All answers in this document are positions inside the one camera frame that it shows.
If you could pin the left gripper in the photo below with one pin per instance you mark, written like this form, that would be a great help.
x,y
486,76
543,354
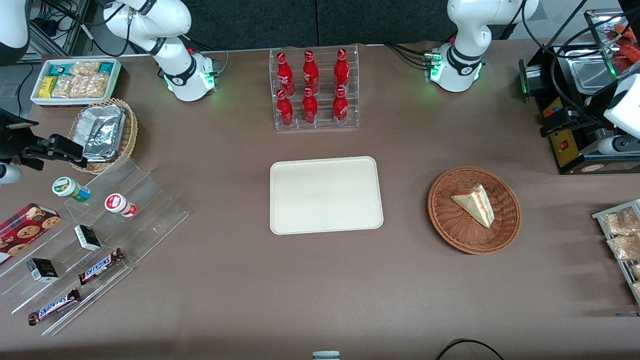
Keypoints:
x,y
583,118

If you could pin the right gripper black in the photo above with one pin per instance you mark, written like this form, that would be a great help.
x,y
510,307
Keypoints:
x,y
14,140

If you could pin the triangle sandwich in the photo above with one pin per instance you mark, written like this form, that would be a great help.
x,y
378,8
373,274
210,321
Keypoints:
x,y
475,202

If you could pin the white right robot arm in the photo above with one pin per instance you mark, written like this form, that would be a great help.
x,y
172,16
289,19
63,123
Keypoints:
x,y
177,70

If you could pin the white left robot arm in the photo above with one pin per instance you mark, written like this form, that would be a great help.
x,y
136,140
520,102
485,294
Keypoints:
x,y
462,55

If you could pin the light wicker basket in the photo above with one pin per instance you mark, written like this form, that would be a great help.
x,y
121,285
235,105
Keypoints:
x,y
129,135

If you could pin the round brown wicker basket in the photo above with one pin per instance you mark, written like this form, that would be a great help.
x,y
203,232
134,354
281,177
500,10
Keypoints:
x,y
470,235

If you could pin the cream rectangular tray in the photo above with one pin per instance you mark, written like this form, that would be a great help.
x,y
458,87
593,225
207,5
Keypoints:
x,y
325,195

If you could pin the black food warmer appliance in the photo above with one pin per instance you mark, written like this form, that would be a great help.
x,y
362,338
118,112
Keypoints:
x,y
570,150

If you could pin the green lid white cup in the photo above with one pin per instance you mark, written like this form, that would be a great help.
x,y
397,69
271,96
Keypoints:
x,y
67,187

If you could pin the steel food pan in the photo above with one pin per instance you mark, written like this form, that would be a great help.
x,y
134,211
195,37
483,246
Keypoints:
x,y
592,75

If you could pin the silver foil pack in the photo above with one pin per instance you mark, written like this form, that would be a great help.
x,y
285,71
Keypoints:
x,y
102,140
95,112

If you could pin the yellow snack pack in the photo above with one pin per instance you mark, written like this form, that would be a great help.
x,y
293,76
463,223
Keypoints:
x,y
47,87

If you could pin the clear cracker bag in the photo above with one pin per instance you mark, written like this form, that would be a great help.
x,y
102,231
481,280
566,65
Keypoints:
x,y
96,86
85,68
67,87

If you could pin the red cookie box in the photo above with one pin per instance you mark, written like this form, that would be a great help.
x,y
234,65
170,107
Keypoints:
x,y
25,227

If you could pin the red lid white cup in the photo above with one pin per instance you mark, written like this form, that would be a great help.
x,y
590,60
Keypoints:
x,y
117,204

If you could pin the teal snack pack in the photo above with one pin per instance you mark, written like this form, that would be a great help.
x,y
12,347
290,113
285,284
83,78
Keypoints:
x,y
60,69
106,67

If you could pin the red sausages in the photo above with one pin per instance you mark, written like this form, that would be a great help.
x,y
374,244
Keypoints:
x,y
627,55

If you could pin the small black box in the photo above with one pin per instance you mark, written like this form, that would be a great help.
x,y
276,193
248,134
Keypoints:
x,y
42,270
87,237

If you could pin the white rectangular snack bin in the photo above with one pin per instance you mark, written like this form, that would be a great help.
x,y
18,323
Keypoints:
x,y
115,75

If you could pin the clear bag of snacks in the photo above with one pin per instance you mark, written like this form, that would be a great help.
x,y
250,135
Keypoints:
x,y
622,222
637,288
636,271
625,247

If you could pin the clear acrylic stepped display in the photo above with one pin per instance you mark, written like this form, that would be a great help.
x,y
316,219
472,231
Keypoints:
x,y
150,210

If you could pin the snickers bar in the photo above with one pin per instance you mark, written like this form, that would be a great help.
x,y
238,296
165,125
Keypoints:
x,y
54,306
100,266

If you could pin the red cola bottle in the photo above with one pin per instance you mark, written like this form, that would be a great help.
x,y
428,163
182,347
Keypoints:
x,y
341,70
310,72
285,112
310,110
340,110
285,75

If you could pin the clear acrylic bottle rack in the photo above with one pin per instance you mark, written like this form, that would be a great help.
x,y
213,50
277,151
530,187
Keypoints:
x,y
325,117

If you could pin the grey white device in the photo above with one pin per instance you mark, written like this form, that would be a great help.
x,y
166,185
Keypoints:
x,y
326,355

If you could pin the aluminium frame structure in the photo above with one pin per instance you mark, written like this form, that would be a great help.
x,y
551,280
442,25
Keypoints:
x,y
70,30

